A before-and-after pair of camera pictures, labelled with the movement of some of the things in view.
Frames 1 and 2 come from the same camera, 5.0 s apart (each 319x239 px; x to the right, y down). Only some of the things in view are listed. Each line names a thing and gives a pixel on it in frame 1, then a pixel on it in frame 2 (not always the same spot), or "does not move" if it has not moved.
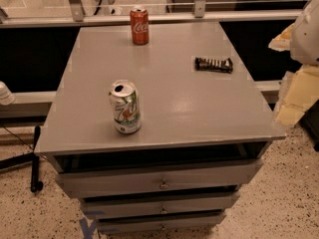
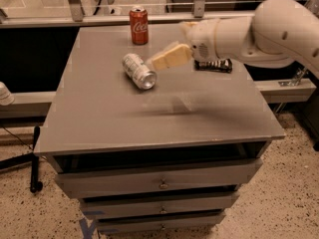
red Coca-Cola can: [139, 18] does not move
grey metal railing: [78, 16] does not move
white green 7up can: [125, 98] to [143, 76]
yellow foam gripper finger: [282, 42] to [201, 38]
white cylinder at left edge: [6, 97] does not move
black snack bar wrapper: [223, 65] does not move
